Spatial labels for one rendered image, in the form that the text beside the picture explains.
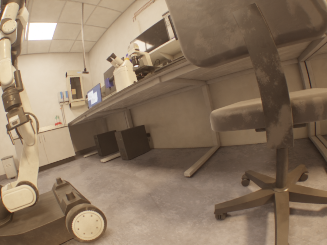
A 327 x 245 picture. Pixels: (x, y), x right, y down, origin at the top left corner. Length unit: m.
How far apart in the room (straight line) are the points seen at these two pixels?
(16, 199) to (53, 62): 3.64
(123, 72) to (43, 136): 2.20
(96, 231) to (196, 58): 0.80
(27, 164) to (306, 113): 1.05
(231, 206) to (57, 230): 0.76
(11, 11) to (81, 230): 1.09
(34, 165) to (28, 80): 3.21
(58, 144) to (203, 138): 2.57
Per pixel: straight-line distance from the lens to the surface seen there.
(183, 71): 0.83
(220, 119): 0.40
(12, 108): 0.69
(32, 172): 0.87
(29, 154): 0.84
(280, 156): 0.58
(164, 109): 1.97
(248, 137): 1.59
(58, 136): 3.07
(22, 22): 1.08
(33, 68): 4.06
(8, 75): 0.70
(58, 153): 3.07
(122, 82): 1.27
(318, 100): 0.37
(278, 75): 0.30
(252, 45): 0.32
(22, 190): 0.85
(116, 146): 2.81
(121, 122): 2.82
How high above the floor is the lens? 0.51
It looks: 4 degrees down
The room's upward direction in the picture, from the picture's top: 13 degrees counter-clockwise
